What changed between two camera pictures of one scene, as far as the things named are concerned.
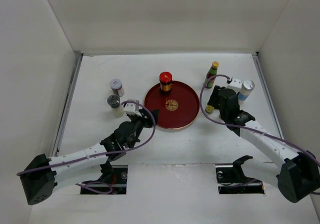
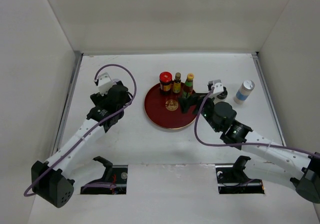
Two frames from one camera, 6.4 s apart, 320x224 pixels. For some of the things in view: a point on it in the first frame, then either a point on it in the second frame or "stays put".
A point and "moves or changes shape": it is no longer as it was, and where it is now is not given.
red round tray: x=176 y=108 stays put
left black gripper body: x=139 y=123 to x=99 y=99
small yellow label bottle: x=209 y=109 moves or changes shape
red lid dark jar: x=165 y=78 stays put
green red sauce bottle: x=212 y=72 to x=188 y=86
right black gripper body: x=215 y=94 to x=207 y=112
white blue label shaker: x=247 y=86 stays put
